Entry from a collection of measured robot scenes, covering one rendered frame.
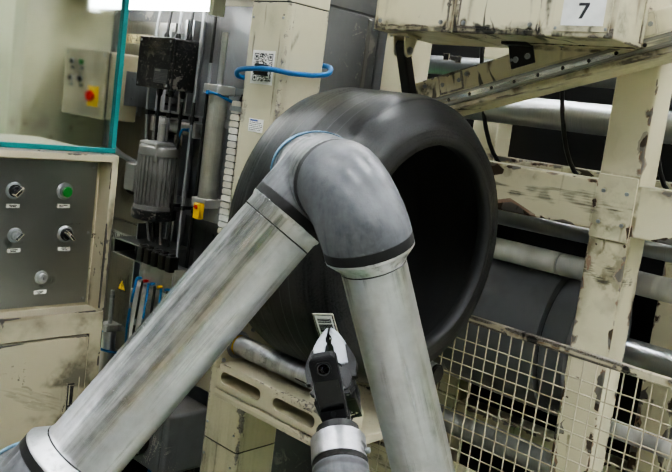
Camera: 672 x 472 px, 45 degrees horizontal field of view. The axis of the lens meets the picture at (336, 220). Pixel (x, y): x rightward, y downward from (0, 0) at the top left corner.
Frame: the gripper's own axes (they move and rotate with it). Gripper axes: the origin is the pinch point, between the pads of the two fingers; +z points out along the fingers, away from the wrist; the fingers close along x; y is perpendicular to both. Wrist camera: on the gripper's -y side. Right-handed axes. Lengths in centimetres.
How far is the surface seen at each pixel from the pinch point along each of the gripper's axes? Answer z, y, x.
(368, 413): 6.0, 37.6, 0.3
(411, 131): 29.0, -17.3, 21.6
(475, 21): 62, -16, 40
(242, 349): 17.4, 22.3, -23.4
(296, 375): 6.1, 19.5, -10.9
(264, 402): 4.6, 24.6, -19.2
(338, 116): 32.7, -21.7, 8.8
